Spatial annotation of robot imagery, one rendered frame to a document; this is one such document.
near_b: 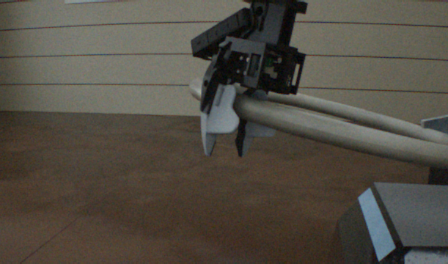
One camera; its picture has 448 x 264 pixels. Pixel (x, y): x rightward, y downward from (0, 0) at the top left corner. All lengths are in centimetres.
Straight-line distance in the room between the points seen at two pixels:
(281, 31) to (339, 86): 641
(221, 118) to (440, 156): 27
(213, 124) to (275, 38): 13
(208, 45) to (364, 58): 637
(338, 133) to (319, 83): 640
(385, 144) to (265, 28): 19
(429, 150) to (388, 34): 644
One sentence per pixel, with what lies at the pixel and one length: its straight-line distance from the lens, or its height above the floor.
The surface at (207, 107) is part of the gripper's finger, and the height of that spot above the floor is 112.
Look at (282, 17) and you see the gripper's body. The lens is 51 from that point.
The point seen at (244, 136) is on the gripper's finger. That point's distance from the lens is 59.
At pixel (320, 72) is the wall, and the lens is 689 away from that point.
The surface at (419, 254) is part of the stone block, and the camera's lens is 80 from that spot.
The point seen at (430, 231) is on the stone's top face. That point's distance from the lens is 87.
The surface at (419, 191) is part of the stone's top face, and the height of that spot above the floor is 87.
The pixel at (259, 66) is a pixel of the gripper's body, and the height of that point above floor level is 117.
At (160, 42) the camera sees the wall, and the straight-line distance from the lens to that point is 726.
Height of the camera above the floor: 120
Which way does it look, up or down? 12 degrees down
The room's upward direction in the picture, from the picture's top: straight up
